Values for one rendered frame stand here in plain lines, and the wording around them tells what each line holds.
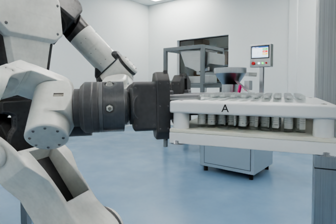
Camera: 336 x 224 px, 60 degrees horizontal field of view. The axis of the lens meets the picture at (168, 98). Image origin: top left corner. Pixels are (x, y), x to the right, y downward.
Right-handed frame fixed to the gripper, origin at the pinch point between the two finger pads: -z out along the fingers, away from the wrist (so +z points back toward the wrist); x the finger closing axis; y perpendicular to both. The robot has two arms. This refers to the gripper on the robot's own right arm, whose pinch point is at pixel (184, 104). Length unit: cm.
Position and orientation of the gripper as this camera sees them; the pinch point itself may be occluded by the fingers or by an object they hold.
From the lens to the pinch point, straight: 53.7
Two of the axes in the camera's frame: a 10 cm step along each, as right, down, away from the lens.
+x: 0.2, 10.0, 0.3
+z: -9.8, 0.2, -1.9
